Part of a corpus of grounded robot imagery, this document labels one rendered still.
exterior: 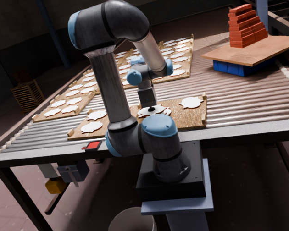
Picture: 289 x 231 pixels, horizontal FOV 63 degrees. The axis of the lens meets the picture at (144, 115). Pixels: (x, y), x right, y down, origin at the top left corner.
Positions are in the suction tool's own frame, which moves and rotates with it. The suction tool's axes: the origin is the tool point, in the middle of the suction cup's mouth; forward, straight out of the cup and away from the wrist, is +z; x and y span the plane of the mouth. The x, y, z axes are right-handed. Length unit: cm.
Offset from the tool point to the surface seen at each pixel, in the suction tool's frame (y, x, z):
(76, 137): 48.2, 4.3, 5.1
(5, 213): 186, -33, 98
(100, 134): 32.3, 5.9, 5.0
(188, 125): -19.1, 13.5, 5.0
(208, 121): -29.2, 9.7, 7.0
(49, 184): 74, 15, 29
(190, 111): -21.0, -1.2, 5.0
